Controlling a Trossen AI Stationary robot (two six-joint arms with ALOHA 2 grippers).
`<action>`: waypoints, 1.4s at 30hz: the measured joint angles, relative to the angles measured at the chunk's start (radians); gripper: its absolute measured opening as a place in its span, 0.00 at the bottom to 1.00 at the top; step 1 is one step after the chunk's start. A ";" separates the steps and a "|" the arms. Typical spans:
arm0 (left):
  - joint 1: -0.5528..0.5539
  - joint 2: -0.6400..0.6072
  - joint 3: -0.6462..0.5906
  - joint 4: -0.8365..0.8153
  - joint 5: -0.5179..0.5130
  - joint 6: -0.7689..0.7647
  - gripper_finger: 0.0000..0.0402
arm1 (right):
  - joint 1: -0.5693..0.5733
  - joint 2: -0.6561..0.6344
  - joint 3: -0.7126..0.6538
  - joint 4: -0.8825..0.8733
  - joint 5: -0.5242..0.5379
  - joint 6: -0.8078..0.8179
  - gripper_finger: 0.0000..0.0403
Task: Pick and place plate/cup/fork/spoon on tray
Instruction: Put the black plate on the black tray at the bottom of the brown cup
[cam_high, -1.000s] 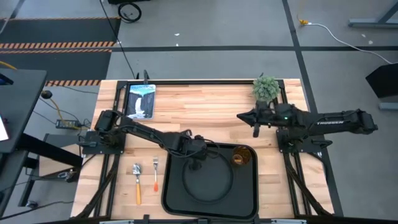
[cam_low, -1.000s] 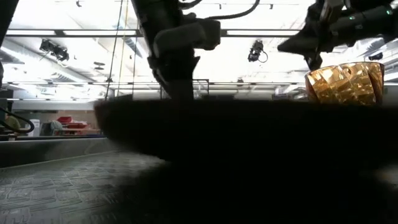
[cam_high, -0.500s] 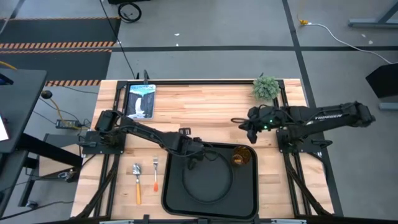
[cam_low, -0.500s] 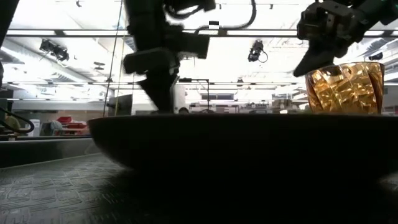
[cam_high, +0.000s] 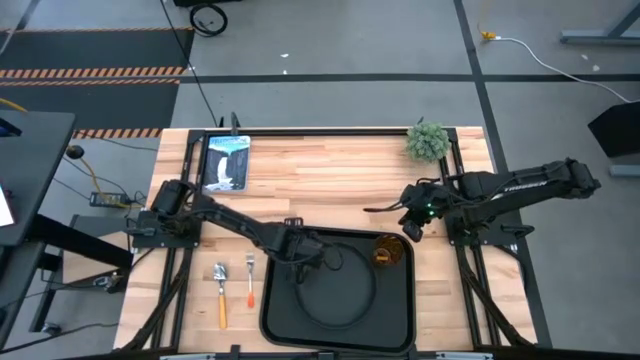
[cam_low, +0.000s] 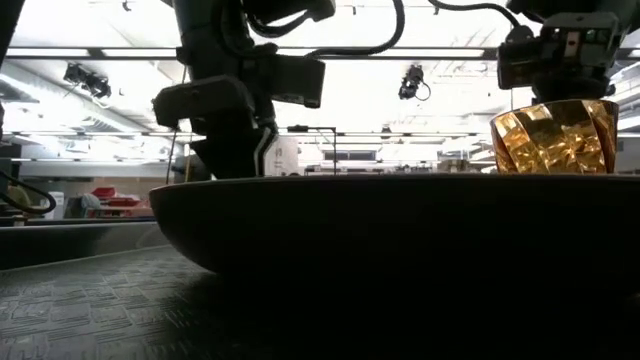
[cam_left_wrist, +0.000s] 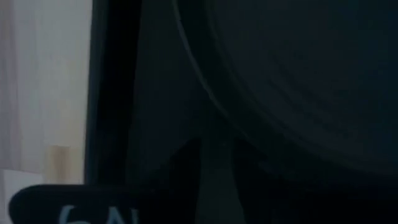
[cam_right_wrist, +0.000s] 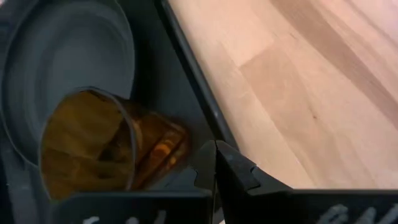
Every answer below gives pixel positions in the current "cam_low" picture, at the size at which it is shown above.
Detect red storage bins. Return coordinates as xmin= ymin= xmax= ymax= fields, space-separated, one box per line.
xmin=88 ymin=186 xmax=145 ymax=210

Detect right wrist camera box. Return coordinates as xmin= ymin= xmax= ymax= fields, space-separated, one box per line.
xmin=496 ymin=24 xmax=552 ymax=92

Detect white container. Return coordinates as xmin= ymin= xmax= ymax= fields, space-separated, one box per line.
xmin=46 ymin=190 xmax=67 ymax=221

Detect black cable loop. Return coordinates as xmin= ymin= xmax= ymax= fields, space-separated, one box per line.
xmin=0 ymin=168 xmax=58 ymax=217

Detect white box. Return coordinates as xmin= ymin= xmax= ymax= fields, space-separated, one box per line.
xmin=263 ymin=136 xmax=301 ymax=177

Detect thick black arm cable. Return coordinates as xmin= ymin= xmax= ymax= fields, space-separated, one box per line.
xmin=243 ymin=0 xmax=407 ymax=57

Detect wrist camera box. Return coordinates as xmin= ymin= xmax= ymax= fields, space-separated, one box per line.
xmin=496 ymin=24 xmax=552 ymax=92
xmin=256 ymin=52 xmax=327 ymax=110

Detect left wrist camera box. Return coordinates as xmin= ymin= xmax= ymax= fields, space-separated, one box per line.
xmin=256 ymin=52 xmax=327 ymax=110

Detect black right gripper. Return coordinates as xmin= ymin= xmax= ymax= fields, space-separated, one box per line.
xmin=531 ymin=11 xmax=627 ymax=105

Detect overhead hanging camera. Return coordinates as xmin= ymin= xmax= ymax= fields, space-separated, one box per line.
xmin=397 ymin=63 xmax=432 ymax=103

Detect black upright frame post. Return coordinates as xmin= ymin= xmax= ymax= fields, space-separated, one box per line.
xmin=0 ymin=0 xmax=26 ymax=69

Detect black camera cable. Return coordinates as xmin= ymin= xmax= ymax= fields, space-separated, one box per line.
xmin=427 ymin=0 xmax=522 ymax=30

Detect black textured tray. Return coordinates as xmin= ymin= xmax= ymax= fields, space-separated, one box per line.
xmin=0 ymin=221 xmax=640 ymax=360

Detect office chair with grey cloth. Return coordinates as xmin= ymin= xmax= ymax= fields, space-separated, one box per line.
xmin=66 ymin=193 xmax=102 ymax=220

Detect black thin stand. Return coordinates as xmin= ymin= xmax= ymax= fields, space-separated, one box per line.
xmin=286 ymin=124 xmax=339 ymax=177

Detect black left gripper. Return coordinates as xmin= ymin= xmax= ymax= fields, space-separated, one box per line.
xmin=151 ymin=74 xmax=280 ymax=180

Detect amber faceted glass cup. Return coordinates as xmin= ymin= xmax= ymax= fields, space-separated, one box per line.
xmin=489 ymin=98 xmax=621 ymax=176

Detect black ceiling-mounted device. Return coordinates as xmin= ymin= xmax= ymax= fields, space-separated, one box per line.
xmin=62 ymin=62 xmax=113 ymax=101

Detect horizontal overhead frame bar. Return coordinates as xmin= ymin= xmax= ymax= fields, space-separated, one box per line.
xmin=3 ymin=46 xmax=501 ymax=62

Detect large dark bowl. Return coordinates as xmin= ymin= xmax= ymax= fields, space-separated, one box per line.
xmin=148 ymin=172 xmax=640 ymax=301

